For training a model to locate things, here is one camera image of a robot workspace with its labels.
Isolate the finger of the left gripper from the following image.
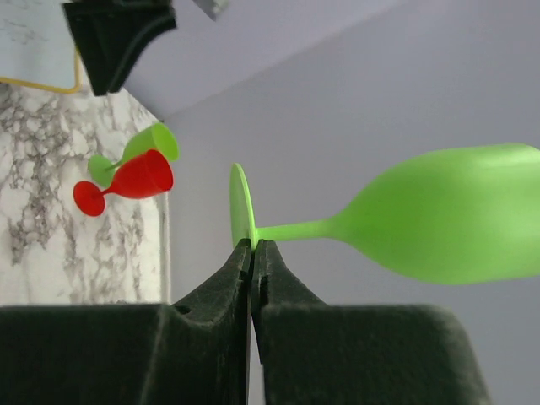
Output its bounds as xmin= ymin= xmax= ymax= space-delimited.
xmin=62 ymin=0 xmax=176 ymax=96

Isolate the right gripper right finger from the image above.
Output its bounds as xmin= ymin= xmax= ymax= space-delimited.
xmin=251 ymin=240 xmax=491 ymax=405

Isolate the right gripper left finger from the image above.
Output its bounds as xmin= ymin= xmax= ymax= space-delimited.
xmin=1 ymin=240 xmax=252 ymax=404

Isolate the green wine glass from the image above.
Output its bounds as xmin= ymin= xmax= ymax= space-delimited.
xmin=87 ymin=121 xmax=180 ymax=187
xmin=229 ymin=143 xmax=539 ymax=284

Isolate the red plastic wine glass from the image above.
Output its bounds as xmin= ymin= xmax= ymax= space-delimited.
xmin=73 ymin=149 xmax=174 ymax=217

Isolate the small framed whiteboard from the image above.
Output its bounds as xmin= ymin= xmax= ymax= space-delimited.
xmin=1 ymin=0 xmax=80 ymax=94

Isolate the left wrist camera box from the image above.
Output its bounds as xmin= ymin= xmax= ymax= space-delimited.
xmin=193 ymin=0 xmax=230 ymax=21

